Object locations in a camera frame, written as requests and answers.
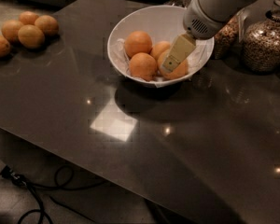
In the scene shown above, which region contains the glass jar of grains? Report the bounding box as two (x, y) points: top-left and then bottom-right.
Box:
(241, 0), (280, 73)

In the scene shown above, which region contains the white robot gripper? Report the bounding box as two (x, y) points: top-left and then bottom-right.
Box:
(160, 0), (230, 74)

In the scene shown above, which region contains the orange in bowl back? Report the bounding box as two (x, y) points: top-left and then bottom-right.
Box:
(150, 41), (171, 60)

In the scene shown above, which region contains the glass jar of nuts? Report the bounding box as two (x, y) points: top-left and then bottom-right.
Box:
(213, 16), (239, 59)

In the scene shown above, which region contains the black power cable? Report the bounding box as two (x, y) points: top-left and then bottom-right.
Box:
(0, 163), (108, 224)

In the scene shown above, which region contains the white bowl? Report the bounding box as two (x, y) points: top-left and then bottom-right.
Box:
(106, 5), (216, 89)

